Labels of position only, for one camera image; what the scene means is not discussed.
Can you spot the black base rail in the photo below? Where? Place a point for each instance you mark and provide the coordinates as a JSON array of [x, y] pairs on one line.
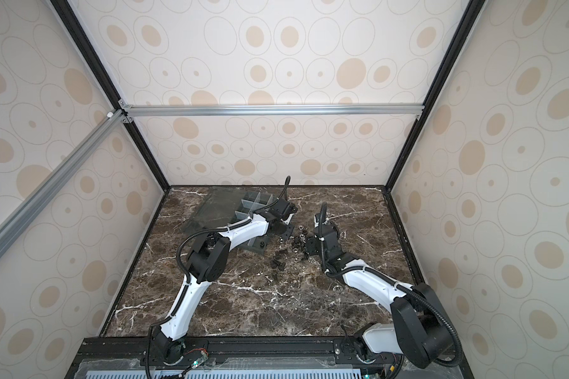
[[246, 357]]

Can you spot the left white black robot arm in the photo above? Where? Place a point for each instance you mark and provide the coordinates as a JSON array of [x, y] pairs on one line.
[[203, 257]]

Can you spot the horizontal aluminium frame bar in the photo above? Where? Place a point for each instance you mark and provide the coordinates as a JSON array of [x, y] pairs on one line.
[[275, 110]]

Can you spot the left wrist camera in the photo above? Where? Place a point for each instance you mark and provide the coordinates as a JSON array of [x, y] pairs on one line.
[[284, 210]]

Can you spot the diagonal aluminium frame bar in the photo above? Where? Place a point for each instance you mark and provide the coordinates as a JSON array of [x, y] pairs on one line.
[[18, 221]]

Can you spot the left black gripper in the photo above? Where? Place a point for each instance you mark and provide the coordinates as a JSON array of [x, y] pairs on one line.
[[288, 234]]

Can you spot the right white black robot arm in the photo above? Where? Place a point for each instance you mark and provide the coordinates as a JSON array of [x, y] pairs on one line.
[[420, 328]]

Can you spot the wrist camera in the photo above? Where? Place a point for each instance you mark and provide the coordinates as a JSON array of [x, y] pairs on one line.
[[284, 210], [318, 226]]

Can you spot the pile of black screws nuts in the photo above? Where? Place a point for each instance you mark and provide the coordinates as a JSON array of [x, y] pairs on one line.
[[292, 248]]

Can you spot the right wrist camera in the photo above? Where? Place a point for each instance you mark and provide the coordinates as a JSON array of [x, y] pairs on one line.
[[318, 226]]

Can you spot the clear compartment organizer box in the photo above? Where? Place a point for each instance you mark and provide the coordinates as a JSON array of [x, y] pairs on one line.
[[227, 205]]

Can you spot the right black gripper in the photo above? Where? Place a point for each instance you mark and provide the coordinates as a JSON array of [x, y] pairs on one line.
[[315, 234]]

